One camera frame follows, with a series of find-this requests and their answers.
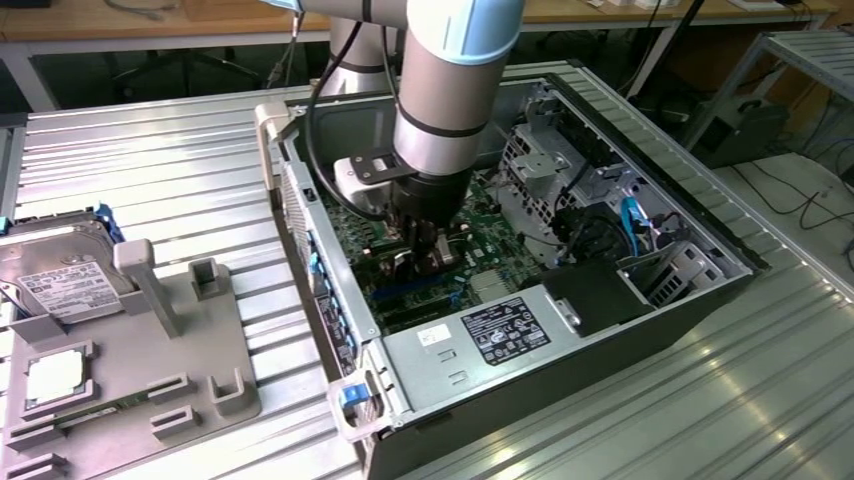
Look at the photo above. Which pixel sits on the black expansion slot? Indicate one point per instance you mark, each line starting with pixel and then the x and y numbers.
pixel 423 316
pixel 416 302

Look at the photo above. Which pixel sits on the grey plastic corner bracket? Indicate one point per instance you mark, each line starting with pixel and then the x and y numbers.
pixel 267 130
pixel 356 425

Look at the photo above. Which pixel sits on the metal disk bay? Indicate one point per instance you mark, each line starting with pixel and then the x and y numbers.
pixel 667 285

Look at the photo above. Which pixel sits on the perforated metal drive cage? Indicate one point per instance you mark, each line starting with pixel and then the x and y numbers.
pixel 527 200

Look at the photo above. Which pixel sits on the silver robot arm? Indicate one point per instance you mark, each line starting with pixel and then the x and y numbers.
pixel 447 100

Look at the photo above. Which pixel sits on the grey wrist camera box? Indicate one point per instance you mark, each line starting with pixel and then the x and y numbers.
pixel 354 192

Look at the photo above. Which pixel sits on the wooden desk white frame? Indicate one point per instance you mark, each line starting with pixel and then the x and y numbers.
pixel 734 15

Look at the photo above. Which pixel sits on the graphics card with fan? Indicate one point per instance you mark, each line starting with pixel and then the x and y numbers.
pixel 446 250

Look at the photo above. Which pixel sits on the green RAM stick bare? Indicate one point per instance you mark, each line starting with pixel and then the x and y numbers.
pixel 100 411

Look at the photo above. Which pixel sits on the silver chipset heat sink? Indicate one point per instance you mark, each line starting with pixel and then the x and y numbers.
pixel 490 284

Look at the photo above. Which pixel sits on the green motherboard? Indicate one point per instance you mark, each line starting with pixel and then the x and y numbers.
pixel 494 235

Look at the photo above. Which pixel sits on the white box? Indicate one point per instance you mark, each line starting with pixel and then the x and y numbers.
pixel 634 4

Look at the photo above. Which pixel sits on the black box device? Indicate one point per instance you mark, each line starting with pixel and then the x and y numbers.
pixel 747 130

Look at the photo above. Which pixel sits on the metal slat side table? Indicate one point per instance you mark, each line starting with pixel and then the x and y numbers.
pixel 814 55

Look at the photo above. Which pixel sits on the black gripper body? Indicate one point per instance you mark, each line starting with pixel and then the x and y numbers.
pixel 434 197

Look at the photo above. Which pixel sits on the silver hard disk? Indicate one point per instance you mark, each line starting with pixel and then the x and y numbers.
pixel 60 280

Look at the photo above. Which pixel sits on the open black PC case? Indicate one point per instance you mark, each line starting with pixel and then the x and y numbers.
pixel 667 350

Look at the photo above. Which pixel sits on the black office chair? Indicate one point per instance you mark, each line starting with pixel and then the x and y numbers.
pixel 194 57

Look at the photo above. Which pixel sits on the silver CPU chip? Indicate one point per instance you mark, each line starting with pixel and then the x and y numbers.
pixel 56 375

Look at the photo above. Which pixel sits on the black plastic shroud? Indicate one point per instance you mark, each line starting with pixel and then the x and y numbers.
pixel 587 295

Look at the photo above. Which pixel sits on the silver power supply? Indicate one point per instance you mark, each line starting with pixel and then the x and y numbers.
pixel 434 370

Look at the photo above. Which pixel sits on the blue expansion slot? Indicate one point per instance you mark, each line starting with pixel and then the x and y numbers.
pixel 400 295

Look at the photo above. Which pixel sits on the blue plastic case tab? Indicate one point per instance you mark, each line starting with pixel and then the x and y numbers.
pixel 354 392

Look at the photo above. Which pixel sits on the grey plastic parts rack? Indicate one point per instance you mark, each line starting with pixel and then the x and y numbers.
pixel 134 360

